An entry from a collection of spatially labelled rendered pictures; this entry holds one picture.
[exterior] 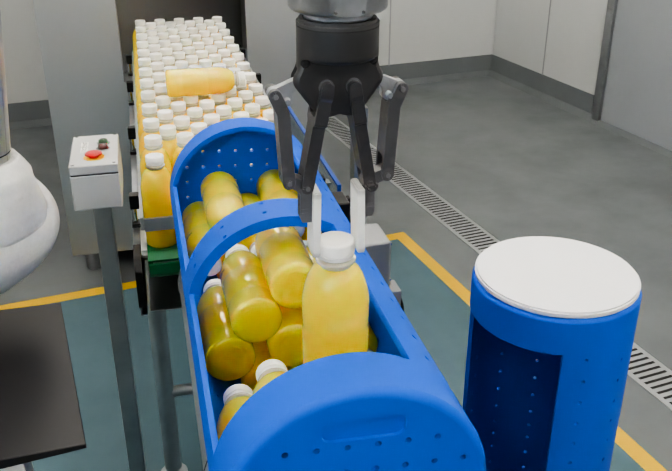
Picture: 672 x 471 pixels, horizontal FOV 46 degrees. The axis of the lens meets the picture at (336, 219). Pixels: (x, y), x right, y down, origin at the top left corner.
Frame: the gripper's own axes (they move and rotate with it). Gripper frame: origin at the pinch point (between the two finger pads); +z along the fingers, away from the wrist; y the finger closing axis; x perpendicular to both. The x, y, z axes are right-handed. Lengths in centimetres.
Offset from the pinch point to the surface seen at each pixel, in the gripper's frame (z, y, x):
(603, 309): 33, 50, 24
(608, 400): 51, 54, 24
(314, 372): 13.1, -3.8, -7.0
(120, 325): 72, -29, 99
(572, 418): 53, 47, 23
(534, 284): 33, 43, 34
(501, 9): 90, 266, 528
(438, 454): 21.8, 8.0, -11.7
